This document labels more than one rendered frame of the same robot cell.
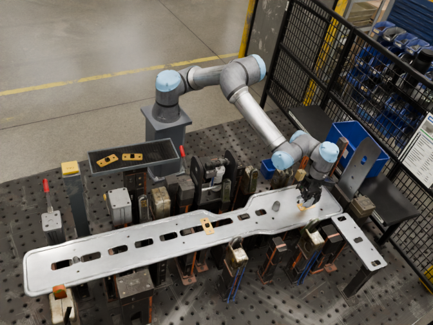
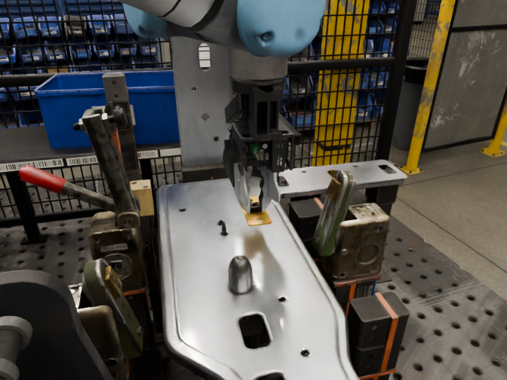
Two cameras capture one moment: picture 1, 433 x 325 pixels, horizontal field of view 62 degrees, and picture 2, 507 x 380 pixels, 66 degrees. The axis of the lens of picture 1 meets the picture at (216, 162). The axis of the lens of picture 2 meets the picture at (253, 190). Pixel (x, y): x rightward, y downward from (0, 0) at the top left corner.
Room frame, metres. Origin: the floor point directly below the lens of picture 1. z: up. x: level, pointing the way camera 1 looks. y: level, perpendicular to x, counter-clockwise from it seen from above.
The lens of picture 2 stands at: (0.96, 0.07, 1.37)
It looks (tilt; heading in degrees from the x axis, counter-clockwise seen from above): 29 degrees down; 286
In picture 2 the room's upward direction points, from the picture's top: straight up
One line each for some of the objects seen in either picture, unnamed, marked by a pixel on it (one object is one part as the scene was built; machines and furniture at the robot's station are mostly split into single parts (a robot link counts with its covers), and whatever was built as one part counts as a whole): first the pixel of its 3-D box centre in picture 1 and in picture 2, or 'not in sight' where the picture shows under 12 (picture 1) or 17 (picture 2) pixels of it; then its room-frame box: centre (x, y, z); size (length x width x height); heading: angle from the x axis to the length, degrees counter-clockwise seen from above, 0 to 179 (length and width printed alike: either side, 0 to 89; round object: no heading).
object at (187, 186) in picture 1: (183, 208); not in sight; (1.07, 0.11, 0.89); 0.13 x 0.11 x 0.38; 30
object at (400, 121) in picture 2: not in sight; (418, 105); (0.52, -3.60, 0.36); 0.50 x 0.50 x 0.73
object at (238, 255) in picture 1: (231, 273); not in sight; (0.80, -0.15, 0.87); 0.12 x 0.09 x 0.35; 30
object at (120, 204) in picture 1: (122, 227); not in sight; (0.90, 0.36, 0.90); 0.13 x 0.10 x 0.41; 30
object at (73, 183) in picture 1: (77, 204); not in sight; (0.96, 0.58, 0.92); 0.08 x 0.08 x 0.44; 30
